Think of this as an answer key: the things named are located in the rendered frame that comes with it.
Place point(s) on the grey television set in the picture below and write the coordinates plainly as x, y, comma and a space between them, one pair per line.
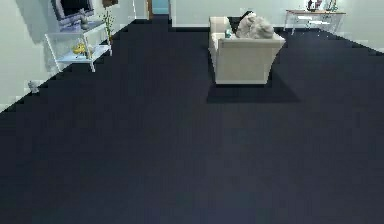
71, 10

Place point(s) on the cream armchair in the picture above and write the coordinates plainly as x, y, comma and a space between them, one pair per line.
240, 60

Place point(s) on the white glass shelf table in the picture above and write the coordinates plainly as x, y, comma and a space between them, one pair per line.
81, 50

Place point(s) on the grey small vase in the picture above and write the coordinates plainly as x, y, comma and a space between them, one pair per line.
84, 22

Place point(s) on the green house plant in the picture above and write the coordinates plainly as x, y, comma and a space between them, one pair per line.
108, 23

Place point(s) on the dark small statue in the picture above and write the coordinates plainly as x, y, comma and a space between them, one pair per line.
313, 4

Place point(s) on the small teal object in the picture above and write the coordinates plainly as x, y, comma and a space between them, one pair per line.
228, 32

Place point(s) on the yellow object on shelf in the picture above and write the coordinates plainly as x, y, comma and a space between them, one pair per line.
79, 49

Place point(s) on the teal small ornament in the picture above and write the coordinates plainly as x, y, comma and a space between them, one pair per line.
331, 5

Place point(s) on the wooden top side table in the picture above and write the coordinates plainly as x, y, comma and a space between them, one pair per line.
315, 16

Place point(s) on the grey crumpled cushion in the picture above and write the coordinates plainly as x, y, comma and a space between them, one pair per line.
255, 26

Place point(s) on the brown framed room door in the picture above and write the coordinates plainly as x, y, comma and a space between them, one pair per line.
160, 6

